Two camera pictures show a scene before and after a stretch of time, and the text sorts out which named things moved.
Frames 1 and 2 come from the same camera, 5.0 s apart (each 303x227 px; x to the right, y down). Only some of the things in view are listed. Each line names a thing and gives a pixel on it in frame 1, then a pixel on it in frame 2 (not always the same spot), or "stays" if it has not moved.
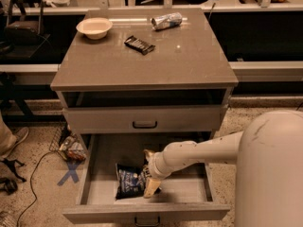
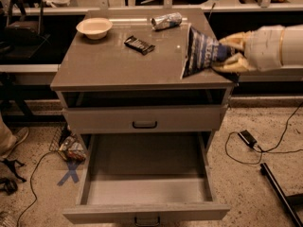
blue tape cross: x=72 y=166 stays
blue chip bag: x=130 y=181 to x=204 y=51
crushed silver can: x=167 y=21 stays
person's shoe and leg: x=8 y=140 stays
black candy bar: x=138 y=44 stays
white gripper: x=154 y=168 to x=263 y=48
